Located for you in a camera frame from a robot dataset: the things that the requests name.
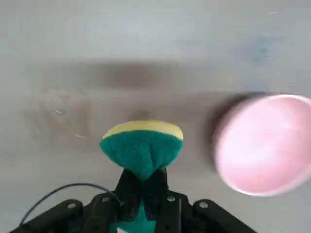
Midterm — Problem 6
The thin dark gripper cable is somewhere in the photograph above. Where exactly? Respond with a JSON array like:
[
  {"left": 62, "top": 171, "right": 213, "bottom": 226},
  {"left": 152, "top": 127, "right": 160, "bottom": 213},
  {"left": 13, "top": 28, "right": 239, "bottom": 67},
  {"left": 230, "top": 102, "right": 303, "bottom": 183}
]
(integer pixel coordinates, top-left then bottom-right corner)
[{"left": 19, "top": 183, "right": 122, "bottom": 226}]

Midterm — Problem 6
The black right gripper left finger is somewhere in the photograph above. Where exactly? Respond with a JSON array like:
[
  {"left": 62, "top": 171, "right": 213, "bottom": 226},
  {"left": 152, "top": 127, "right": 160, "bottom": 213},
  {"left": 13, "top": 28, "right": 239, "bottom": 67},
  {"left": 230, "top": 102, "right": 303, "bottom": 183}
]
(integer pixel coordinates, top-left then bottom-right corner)
[{"left": 9, "top": 168, "right": 144, "bottom": 233}]

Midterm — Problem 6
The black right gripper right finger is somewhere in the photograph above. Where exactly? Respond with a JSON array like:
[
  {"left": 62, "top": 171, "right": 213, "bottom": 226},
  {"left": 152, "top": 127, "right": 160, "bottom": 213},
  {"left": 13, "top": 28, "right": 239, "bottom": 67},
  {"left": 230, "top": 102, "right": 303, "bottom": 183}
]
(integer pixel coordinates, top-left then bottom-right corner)
[{"left": 144, "top": 167, "right": 258, "bottom": 233}]

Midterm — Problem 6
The pink bowl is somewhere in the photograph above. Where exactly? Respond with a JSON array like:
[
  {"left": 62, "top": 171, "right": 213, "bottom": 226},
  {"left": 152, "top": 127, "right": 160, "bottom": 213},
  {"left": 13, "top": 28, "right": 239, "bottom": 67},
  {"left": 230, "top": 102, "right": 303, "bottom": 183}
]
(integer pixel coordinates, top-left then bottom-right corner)
[{"left": 213, "top": 94, "right": 311, "bottom": 197}]

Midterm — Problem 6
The green and yellow sponge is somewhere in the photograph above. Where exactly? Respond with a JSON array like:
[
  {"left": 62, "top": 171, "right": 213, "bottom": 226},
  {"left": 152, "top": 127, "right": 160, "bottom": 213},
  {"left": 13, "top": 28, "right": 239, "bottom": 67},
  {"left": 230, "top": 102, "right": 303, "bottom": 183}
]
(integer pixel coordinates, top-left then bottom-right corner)
[{"left": 99, "top": 120, "right": 185, "bottom": 233}]

